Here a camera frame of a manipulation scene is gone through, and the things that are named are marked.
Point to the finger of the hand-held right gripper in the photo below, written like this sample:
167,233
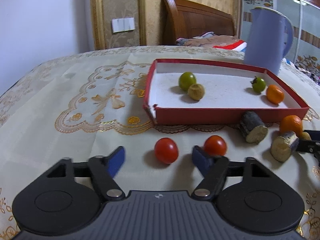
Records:
315,133
310,147

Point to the green tomato with stem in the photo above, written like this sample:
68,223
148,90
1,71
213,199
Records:
259,85

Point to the plain orange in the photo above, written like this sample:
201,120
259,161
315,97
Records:
275,94

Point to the wooden bed headboard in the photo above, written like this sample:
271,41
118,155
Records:
195,17

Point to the blue electric kettle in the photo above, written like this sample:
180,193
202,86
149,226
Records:
262,42

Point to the red cherry tomato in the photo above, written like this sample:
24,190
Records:
166,150
215,145

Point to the striped colourful bedding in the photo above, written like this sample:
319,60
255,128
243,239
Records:
232,45

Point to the stemless green tomato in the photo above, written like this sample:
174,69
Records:
186,80

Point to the wardrobe with floral sliding doors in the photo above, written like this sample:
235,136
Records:
307,17

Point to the speckled orange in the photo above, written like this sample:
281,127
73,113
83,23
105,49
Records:
290,123

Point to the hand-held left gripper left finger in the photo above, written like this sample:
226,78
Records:
116,161

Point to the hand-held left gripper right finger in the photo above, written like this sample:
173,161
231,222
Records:
201,161

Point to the dark floral cloth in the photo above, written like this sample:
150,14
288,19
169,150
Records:
316,77

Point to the pink patterned cloth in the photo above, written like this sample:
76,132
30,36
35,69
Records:
200,41

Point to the gold wall moulding frame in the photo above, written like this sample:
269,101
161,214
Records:
98,17

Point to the red cardboard box tray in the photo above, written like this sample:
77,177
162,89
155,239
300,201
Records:
225,100

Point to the white wall light switch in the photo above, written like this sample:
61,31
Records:
123,25

